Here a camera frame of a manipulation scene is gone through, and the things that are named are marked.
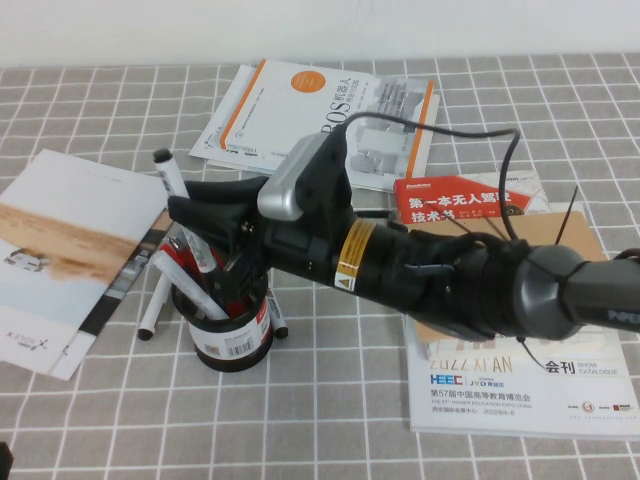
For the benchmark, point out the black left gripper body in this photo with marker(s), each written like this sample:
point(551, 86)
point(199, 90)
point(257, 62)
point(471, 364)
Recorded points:
point(290, 245)

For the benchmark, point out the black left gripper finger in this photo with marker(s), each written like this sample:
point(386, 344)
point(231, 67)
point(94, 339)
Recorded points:
point(225, 189)
point(210, 217)

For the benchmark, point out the white marker with black cap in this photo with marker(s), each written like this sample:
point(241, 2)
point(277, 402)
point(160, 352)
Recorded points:
point(278, 317)
point(170, 175)
point(150, 320)

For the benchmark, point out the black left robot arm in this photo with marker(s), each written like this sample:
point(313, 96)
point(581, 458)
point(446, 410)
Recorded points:
point(550, 290)

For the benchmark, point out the clear plastic pen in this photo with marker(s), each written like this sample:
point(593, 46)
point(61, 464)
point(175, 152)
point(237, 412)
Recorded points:
point(176, 243)

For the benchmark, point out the red gel pen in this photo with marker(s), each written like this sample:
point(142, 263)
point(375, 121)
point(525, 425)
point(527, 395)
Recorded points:
point(182, 259)

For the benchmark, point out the white barrel marker in holder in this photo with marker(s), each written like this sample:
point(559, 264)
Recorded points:
point(185, 285)

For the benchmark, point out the black mesh pen holder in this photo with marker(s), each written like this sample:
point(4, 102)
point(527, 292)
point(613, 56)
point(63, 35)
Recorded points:
point(235, 345)

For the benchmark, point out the white booklet with small logo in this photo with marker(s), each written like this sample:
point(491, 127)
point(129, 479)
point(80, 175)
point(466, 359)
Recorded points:
point(210, 142)

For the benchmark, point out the white ROS book orange trim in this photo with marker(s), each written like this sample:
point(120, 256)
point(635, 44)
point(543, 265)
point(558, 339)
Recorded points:
point(280, 100)

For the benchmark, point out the white brochure with sand band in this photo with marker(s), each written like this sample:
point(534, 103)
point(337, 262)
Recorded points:
point(75, 250)

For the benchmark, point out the brochure with black band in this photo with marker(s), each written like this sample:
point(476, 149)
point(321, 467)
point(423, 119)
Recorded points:
point(100, 315)

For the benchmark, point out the red book white chinese title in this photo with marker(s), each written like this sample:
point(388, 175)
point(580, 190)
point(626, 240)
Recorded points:
point(440, 192)

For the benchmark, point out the grey checked tablecloth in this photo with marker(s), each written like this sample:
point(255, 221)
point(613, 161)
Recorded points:
point(325, 425)

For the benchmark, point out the thin white booklet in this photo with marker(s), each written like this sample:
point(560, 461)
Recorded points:
point(431, 112)

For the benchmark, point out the tan kraft notebook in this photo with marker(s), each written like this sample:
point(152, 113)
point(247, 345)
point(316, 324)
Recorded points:
point(540, 227)

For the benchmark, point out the white HEEC show catalogue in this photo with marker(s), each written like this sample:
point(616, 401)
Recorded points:
point(500, 400)

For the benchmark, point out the black zip tie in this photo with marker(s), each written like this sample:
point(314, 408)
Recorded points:
point(567, 215)
point(532, 356)

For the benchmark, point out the black plastic object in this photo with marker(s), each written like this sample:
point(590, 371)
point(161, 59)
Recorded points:
point(4, 457)

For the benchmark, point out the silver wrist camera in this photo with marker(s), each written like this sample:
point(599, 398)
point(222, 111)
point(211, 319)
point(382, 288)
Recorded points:
point(285, 195)

